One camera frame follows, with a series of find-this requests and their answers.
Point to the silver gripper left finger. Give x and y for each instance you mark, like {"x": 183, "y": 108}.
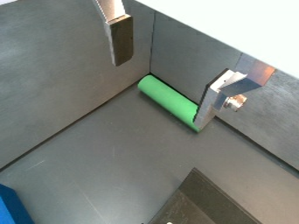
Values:
{"x": 119, "y": 29}

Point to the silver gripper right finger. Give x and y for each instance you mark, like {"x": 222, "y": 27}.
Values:
{"x": 223, "y": 92}

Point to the green oval cylinder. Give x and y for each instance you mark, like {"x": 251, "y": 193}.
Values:
{"x": 170, "y": 99}

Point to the blue foam shape board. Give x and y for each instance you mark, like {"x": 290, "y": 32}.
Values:
{"x": 12, "y": 210}

